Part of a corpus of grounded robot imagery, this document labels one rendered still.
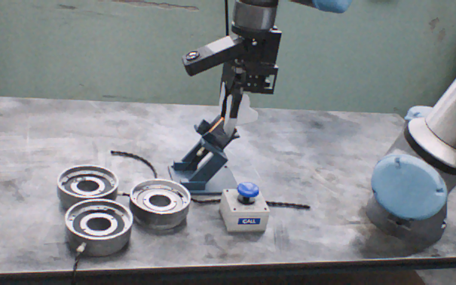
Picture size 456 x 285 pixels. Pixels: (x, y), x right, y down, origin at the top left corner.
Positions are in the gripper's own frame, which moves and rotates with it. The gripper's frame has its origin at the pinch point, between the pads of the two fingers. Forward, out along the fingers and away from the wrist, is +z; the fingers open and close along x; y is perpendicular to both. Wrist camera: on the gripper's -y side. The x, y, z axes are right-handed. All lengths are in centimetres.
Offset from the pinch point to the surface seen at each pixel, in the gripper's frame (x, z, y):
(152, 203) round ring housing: -9.0, 11.1, -13.8
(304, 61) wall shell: 147, 40, 84
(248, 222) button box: -16.8, 9.8, 1.8
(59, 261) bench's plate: -22.1, 12.1, -29.6
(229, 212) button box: -15.6, 8.5, -1.5
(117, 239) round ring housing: -21.5, 8.8, -21.1
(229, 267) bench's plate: -24.7, 12.7, -3.3
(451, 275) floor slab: 52, 92, 123
